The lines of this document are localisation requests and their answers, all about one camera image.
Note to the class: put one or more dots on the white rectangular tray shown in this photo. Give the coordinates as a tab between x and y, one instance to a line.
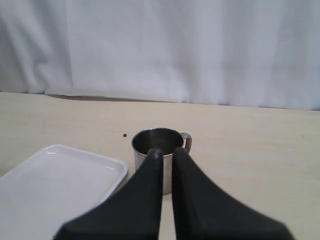
56	184

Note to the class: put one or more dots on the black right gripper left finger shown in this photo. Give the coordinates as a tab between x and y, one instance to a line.
132	213

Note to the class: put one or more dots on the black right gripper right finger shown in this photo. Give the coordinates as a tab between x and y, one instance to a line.
203	211

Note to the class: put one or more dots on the white curtain backdrop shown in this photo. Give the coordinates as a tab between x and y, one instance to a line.
254	53

